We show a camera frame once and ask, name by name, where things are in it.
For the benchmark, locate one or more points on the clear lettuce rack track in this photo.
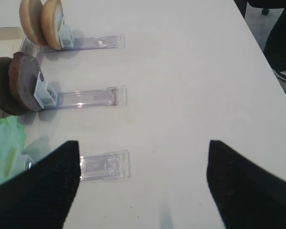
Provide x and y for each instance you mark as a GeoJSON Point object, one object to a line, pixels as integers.
{"type": "Point", "coordinates": [105, 165]}

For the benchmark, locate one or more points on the clear bun rack track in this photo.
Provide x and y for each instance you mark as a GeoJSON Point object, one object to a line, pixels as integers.
{"type": "Point", "coordinates": [69, 43]}

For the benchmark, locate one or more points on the bun half near pusher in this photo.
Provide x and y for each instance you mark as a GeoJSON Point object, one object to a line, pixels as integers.
{"type": "Point", "coordinates": [51, 20]}

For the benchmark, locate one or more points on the bun half outer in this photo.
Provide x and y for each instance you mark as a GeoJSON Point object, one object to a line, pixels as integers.
{"type": "Point", "coordinates": [30, 19]}

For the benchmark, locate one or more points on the clear patty rack track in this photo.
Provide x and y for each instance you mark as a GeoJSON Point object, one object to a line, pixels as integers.
{"type": "Point", "coordinates": [49, 99]}

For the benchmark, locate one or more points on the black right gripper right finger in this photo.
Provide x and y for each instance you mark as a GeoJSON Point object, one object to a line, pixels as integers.
{"type": "Point", "coordinates": [246, 196]}

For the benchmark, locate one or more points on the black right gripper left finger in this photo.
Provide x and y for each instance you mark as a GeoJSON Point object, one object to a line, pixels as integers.
{"type": "Point", "coordinates": [41, 197]}

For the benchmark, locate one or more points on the green lettuce leaf standing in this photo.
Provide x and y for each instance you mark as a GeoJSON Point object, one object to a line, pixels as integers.
{"type": "Point", "coordinates": [12, 138]}

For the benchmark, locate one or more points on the person leg with shoe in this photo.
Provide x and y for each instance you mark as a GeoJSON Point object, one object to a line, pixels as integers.
{"type": "Point", "coordinates": [275, 48]}

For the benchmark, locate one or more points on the brown meat patty front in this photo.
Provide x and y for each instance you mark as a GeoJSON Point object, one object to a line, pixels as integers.
{"type": "Point", "coordinates": [23, 75]}

